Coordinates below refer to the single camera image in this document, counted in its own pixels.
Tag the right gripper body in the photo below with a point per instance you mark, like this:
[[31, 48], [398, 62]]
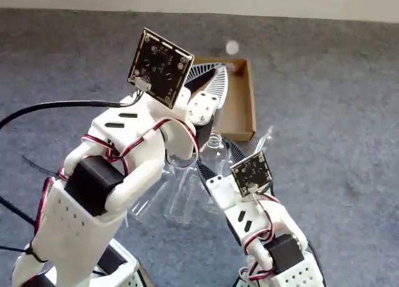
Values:
[[249, 218]]

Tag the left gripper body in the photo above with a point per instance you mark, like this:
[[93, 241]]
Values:
[[137, 124]]

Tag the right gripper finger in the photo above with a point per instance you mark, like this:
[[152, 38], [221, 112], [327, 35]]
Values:
[[219, 191], [235, 149]]

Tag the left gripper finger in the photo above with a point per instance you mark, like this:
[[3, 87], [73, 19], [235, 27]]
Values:
[[199, 82], [202, 107]]

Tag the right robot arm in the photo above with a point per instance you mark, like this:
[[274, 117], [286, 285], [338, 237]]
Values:
[[290, 265]]

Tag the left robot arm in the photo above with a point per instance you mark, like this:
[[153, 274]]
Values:
[[65, 224]]

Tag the cardboard box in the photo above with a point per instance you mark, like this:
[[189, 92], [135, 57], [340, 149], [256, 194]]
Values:
[[238, 106]]

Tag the clear plastic bottle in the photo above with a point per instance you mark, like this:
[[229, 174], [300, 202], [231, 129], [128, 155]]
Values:
[[218, 156], [193, 202], [162, 193]]

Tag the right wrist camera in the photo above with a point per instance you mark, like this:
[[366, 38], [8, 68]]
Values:
[[252, 174]]

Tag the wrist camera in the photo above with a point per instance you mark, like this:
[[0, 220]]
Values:
[[252, 174], [160, 68]]

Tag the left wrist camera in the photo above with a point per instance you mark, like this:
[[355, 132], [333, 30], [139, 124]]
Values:
[[160, 68]]

